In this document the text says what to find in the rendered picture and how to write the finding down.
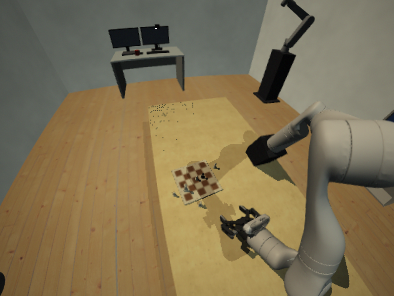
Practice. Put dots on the brown and cream chessboard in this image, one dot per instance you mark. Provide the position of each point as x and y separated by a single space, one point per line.
196 189

